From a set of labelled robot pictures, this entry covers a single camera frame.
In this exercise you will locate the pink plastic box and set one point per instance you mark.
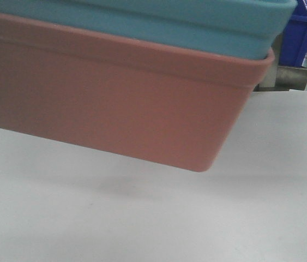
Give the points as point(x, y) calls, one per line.
point(150, 101)

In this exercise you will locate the light blue plastic box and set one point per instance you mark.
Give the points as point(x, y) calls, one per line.
point(244, 29)

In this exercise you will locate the stainless steel shelf rack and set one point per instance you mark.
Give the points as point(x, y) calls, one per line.
point(282, 78)

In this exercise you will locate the blue crate far right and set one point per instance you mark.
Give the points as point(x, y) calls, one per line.
point(294, 38)

